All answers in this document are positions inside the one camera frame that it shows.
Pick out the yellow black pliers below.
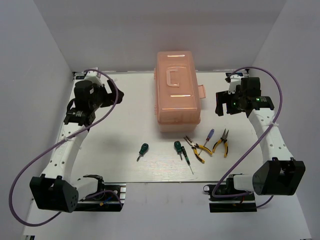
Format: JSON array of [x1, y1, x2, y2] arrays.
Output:
[[212, 128, 230, 159]]

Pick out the pink plastic tool box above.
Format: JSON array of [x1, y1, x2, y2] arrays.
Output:
[[154, 51, 206, 133]]

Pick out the yellow long-nose pliers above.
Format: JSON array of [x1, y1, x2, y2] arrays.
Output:
[[183, 135, 214, 164]]

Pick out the green stubby screwdriver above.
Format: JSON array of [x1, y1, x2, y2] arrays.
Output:
[[136, 143, 149, 162], [174, 141, 183, 160]]

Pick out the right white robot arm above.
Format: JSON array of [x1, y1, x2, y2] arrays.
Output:
[[212, 75, 306, 200]]

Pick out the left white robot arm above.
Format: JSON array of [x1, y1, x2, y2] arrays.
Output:
[[29, 80, 124, 213]]

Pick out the black precision screwdriver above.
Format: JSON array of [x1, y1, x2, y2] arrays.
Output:
[[181, 146, 194, 174]]

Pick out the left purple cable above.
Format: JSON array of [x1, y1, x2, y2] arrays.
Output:
[[9, 69, 124, 227]]

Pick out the purple cable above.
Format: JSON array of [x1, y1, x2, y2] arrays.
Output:
[[211, 66, 283, 209], [9, 69, 124, 227]]

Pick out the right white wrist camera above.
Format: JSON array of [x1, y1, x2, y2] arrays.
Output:
[[225, 72, 244, 95]]

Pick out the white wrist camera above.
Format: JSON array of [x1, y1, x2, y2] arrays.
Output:
[[225, 72, 244, 95], [84, 67, 103, 86]]

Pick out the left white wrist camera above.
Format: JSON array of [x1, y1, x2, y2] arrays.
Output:
[[84, 67, 103, 86]]

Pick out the purple handle screwdriver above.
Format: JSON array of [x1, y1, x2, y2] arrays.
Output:
[[203, 129, 215, 147]]

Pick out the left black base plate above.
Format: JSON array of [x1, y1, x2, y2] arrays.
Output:
[[74, 183, 127, 212]]

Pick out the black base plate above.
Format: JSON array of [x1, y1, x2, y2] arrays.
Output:
[[74, 183, 127, 212], [203, 184, 257, 213]]

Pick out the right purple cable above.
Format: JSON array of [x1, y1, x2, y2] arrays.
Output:
[[211, 66, 283, 209]]

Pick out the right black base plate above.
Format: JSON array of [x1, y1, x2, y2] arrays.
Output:
[[203, 184, 257, 213]]

